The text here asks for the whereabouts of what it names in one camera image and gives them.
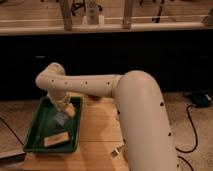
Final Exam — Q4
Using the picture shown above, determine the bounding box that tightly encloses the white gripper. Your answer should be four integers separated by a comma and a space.
48, 92, 75, 117

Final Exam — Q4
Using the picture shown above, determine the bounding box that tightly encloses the blue sponge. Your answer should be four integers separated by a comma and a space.
54, 112, 69, 126

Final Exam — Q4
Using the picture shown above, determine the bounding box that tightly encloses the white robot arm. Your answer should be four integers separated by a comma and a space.
35, 62, 181, 171

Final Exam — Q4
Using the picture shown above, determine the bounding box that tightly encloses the green plastic tray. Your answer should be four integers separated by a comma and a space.
23, 97, 83, 153

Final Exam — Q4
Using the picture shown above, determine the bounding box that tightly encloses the tan block in tray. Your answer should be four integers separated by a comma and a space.
44, 132, 70, 147

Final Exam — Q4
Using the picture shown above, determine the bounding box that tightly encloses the dark red bowl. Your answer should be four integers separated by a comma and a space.
88, 95, 102, 101

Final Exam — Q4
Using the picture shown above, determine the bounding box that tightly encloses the wooden table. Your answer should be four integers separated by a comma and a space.
22, 95, 129, 171

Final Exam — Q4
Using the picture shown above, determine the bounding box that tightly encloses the metal fork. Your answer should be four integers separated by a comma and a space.
110, 144, 125, 157

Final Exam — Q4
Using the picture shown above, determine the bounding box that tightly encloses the black power cable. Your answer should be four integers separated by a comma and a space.
174, 104, 199, 154

